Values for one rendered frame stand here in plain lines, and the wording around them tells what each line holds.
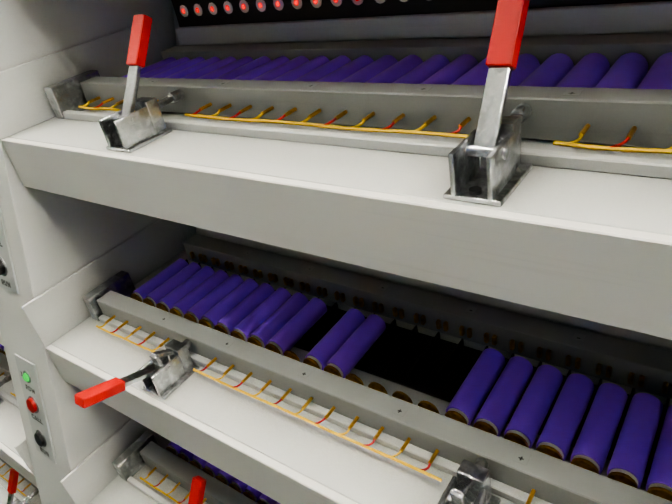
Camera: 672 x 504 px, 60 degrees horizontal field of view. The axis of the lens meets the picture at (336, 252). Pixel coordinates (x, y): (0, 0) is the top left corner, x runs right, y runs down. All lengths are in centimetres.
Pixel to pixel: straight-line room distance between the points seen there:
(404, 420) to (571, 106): 22
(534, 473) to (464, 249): 15
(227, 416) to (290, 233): 18
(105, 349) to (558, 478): 41
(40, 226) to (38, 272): 4
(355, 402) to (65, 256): 34
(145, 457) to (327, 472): 35
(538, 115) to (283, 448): 27
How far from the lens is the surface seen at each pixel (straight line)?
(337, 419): 43
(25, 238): 60
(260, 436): 44
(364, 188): 29
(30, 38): 59
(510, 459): 37
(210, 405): 48
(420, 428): 39
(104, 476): 74
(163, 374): 50
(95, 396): 47
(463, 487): 35
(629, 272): 25
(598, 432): 40
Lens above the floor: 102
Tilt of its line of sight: 20 degrees down
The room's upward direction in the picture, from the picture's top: 1 degrees counter-clockwise
